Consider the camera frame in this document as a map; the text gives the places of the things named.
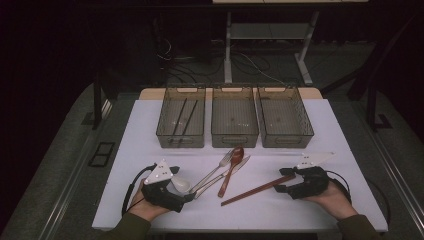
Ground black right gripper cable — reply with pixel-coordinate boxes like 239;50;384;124
326;169;353;205

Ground silver metal fork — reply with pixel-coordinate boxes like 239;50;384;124
188;150;235;196

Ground black metal stand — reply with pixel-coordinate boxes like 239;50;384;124
91;64;118;132
319;13;424;133

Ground person's left hand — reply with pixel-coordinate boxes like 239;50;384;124
127;179;172;223

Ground person's right hand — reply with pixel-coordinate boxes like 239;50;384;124
302;181;360;221

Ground brown wooden chopstick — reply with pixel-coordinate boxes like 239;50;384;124
221;174;297;207
220;173;296;206

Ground black chopstick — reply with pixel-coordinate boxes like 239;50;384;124
170;97;188;144
179;99;199;145

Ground white floor cable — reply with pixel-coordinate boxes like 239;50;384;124
238;51;288;86

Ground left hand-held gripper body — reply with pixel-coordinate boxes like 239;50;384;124
141;158;188;214

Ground black floor cables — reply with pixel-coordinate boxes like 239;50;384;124
154;38;291;86

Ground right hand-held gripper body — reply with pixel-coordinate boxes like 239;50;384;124
287;151;336;201

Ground white ceramic spoon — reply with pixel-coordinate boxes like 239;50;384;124
170;173;192;195

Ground white metal table stand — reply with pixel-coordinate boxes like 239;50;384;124
222;10;320;87

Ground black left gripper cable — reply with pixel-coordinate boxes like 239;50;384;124
121;162;158;216

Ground aluminium floor rail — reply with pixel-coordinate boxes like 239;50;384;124
364;131;424;231
43;99;113;240

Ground silver serrated table knife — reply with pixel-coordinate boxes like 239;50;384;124
193;155;252;200

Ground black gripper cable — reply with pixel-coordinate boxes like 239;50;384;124
121;162;158;216
326;169;353;205

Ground brown wooden spoon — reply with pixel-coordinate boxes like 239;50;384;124
217;145;245;199

